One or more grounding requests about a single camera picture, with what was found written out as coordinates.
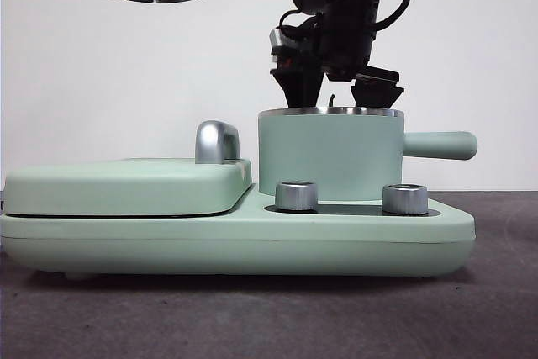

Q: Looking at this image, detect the silver control knob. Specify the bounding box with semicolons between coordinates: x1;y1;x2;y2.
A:
381;183;429;216
274;181;319;213

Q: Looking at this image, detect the green breakfast machine base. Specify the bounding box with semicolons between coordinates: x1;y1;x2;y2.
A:
0;194;476;281

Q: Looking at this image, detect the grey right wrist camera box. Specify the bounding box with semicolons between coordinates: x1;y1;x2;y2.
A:
268;27;291;64

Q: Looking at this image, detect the green steamer pot with handle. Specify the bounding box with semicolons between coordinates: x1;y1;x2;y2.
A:
256;106;478;203

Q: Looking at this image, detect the silver griddle cover handle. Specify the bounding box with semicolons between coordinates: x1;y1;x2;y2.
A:
194;121;241;166

